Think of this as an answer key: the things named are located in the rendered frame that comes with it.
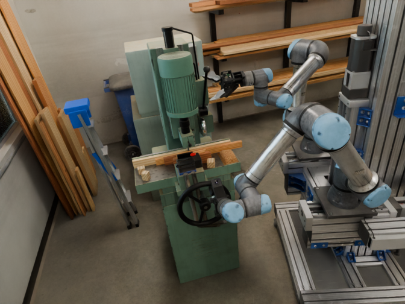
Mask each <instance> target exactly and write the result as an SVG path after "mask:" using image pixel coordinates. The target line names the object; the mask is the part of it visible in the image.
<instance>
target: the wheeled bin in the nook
mask: <svg viewBox="0 0 405 304"><path fill-rule="evenodd" d="M106 84H109V86H108V87H107V86H106ZM104 92H105V93H106V92H114V93H115V96H116V99H117V101H118V104H119V107H120V110H121V112H122V116H123V118H124V121H125V124H126V126H127V129H128V132H126V133H124V135H123V137H122V141H123V143H124V144H125V145H127V146H128V147H127V148H126V149H125V151H124V156H125V158H126V159H128V160H130V161H132V158H134V157H139V156H141V154H142V153H141V150H140V145H139V141H138V138H137V134H136V129H135V126H134V122H133V113H132V107H131V97H130V96H132V95H134V89H133V85H132V82H131V77H130V72H124V73H120V74H114V75H112V76H110V77H109V78H108V79H105V80H104Z"/></svg>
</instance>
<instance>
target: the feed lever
mask: <svg viewBox="0 0 405 304"><path fill-rule="evenodd" d="M203 71H204V72H205V79H204V93H203V101H202V106H201V107H198V109H199V111H198V113H199V116H207V115H208V109H207V106H205V100H206V88H207V76H208V73H209V72H210V67H209V66H205V67H204V68H203Z"/></svg>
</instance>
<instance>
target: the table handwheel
mask: <svg viewBox="0 0 405 304"><path fill-rule="evenodd" d="M206 186H211V181H203V182H199V183H196V184H194V185H192V186H190V187H188V188H187V189H186V190H185V191H184V192H183V193H182V194H181V196H180V198H179V200H178V203H177V212H178V215H179V216H180V218H181V219H182V220H183V221H184V222H185V223H187V224H189V225H191V226H208V225H211V224H213V223H215V222H217V221H219V220H220V219H221V218H222V217H214V218H212V219H209V220H205V221H202V220H203V215H204V211H208V210H209V209H210V208H211V204H212V203H211V202H210V201H209V199H208V198H206V197H205V195H204V192H203V190H202V191H200V192H201V195H200V197H199V199H197V198H196V197H194V196H192V195H190V193H191V192H193V191H194V190H196V189H198V188H202V187H206ZM223 187H224V191H225V194H226V195H229V196H230V200H231V195H230V192H229V190H228V189H227V188H226V187H225V186H224V185H223ZM186 197H189V198H191V199H193V200H195V201H196V202H198V204H199V208H200V209H201V215H200V218H199V221H194V220H191V219H189V218H188V217H187V216H185V214H184V212H183V202H184V200H185V199H186Z"/></svg>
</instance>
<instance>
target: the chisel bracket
mask: <svg viewBox="0 0 405 304"><path fill-rule="evenodd" d="M178 133H179V137H180V141H181V143H182V146H183V148H187V147H189V146H188V141H189V142H190V143H191V144H192V146H195V140H194V135H193V133H192V131H191V129H190V133H188V134H182V132H181V127H179V128H178Z"/></svg>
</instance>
